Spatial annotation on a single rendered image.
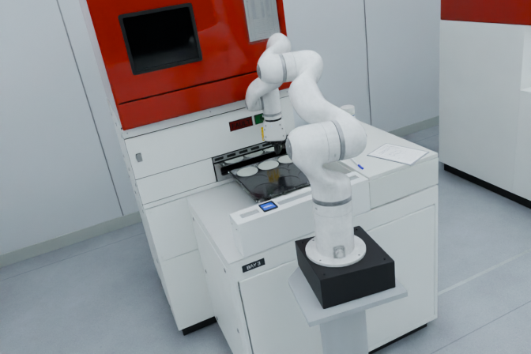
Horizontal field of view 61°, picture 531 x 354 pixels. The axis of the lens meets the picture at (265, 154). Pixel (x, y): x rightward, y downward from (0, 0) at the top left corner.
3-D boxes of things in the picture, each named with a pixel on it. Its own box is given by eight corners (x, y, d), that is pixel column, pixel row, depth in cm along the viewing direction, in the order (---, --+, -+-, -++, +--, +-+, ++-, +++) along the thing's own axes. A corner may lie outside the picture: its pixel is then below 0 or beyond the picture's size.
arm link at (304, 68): (316, 174, 131) (369, 163, 133) (320, 144, 122) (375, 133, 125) (273, 74, 165) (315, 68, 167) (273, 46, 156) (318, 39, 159)
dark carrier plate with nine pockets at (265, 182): (230, 171, 216) (230, 171, 216) (294, 152, 227) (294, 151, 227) (257, 200, 187) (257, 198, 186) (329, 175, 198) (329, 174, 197)
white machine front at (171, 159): (143, 207, 211) (120, 127, 196) (297, 159, 237) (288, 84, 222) (144, 210, 209) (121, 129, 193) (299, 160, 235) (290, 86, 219)
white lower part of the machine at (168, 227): (156, 273, 302) (124, 162, 270) (267, 232, 328) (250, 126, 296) (181, 343, 241) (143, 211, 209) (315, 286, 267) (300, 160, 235)
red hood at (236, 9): (106, 96, 254) (73, -15, 231) (239, 65, 280) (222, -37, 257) (123, 131, 189) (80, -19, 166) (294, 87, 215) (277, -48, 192)
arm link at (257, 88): (250, 76, 174) (248, 117, 201) (290, 68, 177) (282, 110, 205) (244, 58, 178) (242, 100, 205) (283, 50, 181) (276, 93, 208)
